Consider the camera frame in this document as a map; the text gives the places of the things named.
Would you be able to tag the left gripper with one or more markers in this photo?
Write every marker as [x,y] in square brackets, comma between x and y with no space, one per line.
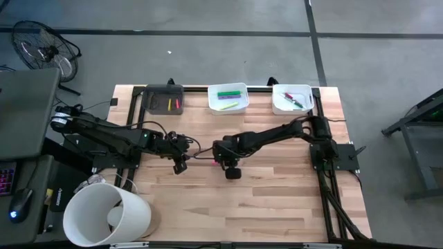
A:
[180,148]

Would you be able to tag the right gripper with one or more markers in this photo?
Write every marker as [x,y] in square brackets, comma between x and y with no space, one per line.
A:
[228,152]

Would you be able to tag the pink highlighter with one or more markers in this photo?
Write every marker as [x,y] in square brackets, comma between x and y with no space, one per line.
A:
[214,162]

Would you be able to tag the yellow marker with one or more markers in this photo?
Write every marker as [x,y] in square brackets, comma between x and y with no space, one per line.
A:
[169,104]

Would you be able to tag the light green highlighter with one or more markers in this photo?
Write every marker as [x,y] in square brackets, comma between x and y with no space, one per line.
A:
[229,106]

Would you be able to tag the purple highlighter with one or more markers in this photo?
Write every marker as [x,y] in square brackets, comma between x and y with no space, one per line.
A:
[229,97]

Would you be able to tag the white marker maroon cap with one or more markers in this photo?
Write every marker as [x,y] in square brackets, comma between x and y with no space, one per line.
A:
[288,95]

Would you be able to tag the white marker green cap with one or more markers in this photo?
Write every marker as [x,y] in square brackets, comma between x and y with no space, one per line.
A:
[297,103]

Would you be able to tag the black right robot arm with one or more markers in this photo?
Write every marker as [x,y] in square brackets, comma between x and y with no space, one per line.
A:
[277,133]

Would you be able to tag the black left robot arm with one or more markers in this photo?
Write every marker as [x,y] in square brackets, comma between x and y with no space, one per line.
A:
[104,133]

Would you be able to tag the white plastic bin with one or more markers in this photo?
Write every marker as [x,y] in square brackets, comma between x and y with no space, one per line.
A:
[280,107]
[214,103]

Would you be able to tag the grey translucent plastic bin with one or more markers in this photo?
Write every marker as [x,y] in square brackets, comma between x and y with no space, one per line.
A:
[155,93]

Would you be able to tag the black table clamp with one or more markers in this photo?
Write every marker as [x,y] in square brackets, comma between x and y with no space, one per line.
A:
[170,81]
[272,81]

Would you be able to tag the white light bulb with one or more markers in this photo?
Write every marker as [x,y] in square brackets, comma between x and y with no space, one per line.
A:
[115,216]

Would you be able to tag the white lamp shade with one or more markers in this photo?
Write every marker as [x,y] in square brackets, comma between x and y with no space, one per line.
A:
[86,207]

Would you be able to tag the black mat white print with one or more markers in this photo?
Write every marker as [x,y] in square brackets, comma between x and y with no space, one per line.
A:
[65,186]

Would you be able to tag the dark grey desk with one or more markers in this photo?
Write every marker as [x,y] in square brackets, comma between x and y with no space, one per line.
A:
[34,207]

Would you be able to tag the grey laptop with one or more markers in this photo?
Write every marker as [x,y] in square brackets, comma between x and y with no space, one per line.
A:
[27,110]

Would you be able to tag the black floor fan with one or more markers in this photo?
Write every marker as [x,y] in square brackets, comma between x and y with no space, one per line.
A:
[45,52]

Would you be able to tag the black computer mouse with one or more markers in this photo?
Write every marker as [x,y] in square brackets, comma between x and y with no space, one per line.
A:
[20,205]

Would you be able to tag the backlit keyboard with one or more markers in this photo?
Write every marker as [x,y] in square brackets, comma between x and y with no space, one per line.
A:
[7,180]

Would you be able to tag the black metal stand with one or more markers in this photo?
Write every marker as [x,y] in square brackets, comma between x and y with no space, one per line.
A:
[425,193]

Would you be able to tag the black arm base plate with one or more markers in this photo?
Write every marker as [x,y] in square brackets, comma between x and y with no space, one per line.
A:
[346,157]
[114,165]

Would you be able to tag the small black bracket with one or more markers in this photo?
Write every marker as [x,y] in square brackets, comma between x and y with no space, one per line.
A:
[114,102]

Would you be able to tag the silver table bracket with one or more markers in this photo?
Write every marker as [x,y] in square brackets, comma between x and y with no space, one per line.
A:
[322,246]
[128,245]

